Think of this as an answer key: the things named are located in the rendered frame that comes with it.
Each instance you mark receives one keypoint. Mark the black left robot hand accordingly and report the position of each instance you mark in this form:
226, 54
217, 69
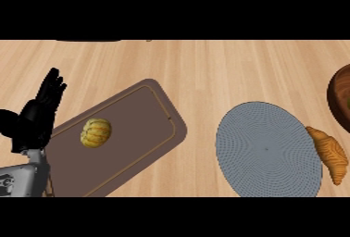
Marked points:
36, 117

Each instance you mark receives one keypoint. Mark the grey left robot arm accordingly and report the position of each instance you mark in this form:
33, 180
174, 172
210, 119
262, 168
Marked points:
21, 180

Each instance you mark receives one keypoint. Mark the golden brown croissant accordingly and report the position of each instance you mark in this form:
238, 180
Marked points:
329, 151

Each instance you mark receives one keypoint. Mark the brown rectangular placemat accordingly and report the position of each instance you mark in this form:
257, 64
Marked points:
132, 132

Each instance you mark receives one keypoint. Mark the yellow lemon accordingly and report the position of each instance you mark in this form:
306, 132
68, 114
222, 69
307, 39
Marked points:
96, 132

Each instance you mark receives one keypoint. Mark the round grey woven placemat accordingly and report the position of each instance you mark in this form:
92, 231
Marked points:
266, 149

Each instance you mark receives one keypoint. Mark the dark brown wooden bowl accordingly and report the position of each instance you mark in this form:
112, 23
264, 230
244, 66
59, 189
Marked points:
340, 98

